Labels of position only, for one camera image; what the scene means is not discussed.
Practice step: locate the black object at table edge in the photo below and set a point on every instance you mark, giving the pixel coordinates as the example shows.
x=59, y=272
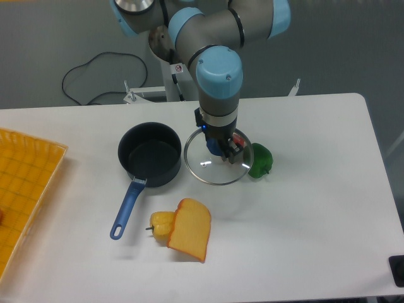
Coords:
x=396, y=264

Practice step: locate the dark pot with blue handle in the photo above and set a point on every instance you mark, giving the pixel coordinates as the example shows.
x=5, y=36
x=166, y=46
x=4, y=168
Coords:
x=150, y=153

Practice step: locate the yellow plastic basket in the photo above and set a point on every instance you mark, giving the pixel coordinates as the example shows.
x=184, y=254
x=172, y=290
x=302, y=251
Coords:
x=28, y=166

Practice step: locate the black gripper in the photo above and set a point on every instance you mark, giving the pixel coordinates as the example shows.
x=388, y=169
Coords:
x=221, y=129

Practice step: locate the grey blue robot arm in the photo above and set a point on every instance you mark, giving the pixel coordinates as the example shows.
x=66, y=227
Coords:
x=208, y=46

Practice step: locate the red toy bell pepper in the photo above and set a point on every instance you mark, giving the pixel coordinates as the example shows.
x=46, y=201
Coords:
x=238, y=140

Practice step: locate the glass lid with blue knob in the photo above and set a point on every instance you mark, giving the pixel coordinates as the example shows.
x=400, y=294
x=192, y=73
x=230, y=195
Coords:
x=203, y=160

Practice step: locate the toy bread slice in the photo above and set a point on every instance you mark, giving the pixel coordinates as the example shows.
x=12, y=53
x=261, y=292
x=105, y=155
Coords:
x=191, y=229

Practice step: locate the yellow toy bell pepper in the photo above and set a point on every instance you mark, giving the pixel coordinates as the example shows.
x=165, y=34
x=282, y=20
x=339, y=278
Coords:
x=160, y=224

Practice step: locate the green toy bell pepper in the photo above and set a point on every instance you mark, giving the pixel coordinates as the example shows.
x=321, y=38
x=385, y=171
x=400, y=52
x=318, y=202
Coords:
x=262, y=161

